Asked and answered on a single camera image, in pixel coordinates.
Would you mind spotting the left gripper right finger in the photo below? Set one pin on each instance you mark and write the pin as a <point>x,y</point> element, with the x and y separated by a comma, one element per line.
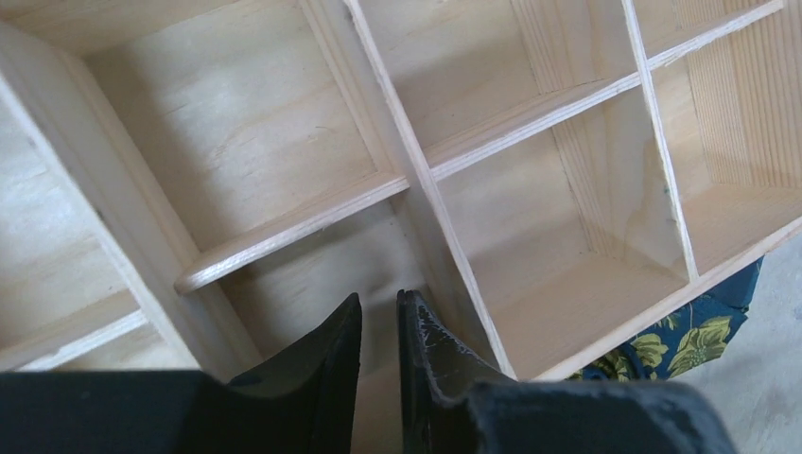
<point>454,401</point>

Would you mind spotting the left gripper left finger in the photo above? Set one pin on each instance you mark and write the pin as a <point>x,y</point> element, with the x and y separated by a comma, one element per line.
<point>302,400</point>

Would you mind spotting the blue floral tie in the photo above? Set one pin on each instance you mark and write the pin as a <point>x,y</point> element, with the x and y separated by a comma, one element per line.
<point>689,337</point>

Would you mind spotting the wooden compartment tray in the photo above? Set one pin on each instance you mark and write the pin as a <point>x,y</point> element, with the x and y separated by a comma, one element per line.
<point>197,184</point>

